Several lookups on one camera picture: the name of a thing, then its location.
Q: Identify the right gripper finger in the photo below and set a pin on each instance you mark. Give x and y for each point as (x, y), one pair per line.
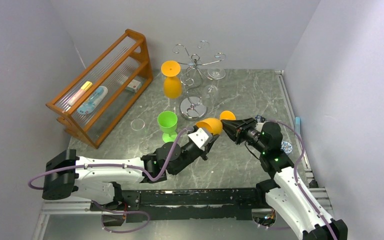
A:
(248, 121)
(232, 128)

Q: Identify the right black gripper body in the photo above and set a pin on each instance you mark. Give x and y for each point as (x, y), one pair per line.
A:
(240, 131)

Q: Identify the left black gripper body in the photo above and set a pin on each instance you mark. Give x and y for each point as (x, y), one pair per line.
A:
(204, 153)

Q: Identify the orange goblet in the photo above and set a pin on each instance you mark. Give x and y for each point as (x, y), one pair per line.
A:
(172, 86)
(214, 125)

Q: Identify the clear wine glass handled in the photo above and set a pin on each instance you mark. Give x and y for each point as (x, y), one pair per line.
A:
(211, 91)

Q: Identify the green plastic goblet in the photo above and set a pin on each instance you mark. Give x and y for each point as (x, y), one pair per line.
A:
(167, 121)

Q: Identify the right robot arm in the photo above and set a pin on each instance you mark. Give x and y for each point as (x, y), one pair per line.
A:
(285, 191)

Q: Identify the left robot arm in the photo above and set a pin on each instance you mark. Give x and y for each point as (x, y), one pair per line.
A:
(101, 180)

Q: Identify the clear wine glass left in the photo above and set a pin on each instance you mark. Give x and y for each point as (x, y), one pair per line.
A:
(140, 130)

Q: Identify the orange wooden shelf rack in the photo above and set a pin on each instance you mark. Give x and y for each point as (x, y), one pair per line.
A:
(126, 59)

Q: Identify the blue white bottle cap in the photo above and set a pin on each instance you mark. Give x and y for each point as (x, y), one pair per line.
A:
(286, 147)

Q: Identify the light blue clip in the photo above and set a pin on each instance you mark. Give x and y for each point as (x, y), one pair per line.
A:
(297, 125)

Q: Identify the small white red box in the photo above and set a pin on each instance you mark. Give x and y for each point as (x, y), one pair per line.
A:
(134, 86)

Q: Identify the yellow pink highlighter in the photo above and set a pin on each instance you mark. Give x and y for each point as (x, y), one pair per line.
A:
(79, 93)

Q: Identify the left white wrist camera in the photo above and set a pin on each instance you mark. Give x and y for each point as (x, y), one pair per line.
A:
(201, 137)

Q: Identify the silver wire glass rack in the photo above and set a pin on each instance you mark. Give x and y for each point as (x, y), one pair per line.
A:
(194, 78)

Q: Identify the black base frame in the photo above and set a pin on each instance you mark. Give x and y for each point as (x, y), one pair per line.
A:
(243, 204)

